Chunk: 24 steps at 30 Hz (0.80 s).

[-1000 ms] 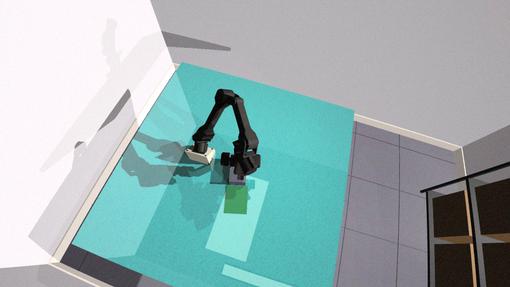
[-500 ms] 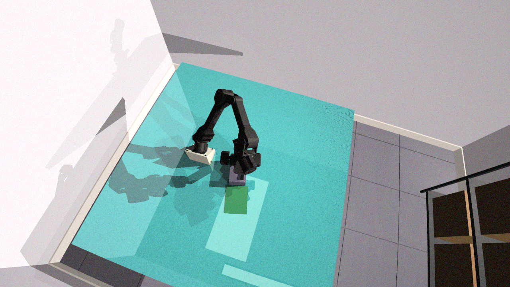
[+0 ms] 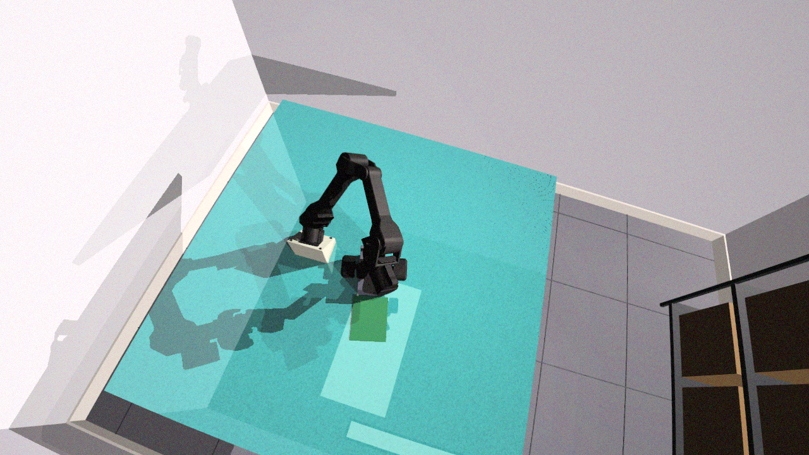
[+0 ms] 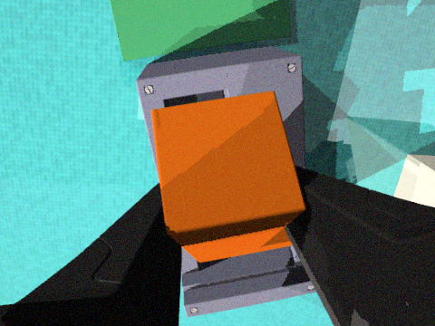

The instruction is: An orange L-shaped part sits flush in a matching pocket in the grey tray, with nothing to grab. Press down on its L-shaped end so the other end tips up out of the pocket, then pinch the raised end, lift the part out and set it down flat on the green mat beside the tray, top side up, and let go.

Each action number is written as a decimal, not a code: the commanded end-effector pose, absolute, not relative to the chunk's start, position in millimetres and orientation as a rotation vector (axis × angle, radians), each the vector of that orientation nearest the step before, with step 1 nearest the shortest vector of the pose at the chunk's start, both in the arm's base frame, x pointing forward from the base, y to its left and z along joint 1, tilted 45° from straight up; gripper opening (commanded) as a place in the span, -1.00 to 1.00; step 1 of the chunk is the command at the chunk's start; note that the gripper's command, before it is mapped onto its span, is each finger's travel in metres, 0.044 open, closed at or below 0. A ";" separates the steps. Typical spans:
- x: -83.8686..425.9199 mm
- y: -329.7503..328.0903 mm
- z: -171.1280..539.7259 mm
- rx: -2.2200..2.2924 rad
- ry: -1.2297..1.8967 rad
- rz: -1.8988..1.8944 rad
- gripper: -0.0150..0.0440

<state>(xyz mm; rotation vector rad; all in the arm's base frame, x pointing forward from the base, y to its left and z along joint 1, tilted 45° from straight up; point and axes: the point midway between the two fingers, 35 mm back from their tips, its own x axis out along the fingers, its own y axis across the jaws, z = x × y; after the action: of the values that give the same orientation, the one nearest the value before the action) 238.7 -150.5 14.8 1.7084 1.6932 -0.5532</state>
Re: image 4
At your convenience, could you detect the orange block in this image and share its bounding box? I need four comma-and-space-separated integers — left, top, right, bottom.
152, 91, 305, 263

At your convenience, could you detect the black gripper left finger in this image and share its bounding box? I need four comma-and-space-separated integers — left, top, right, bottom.
0, 182, 182, 326

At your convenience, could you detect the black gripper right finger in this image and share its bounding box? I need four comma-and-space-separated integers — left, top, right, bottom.
284, 166, 435, 326

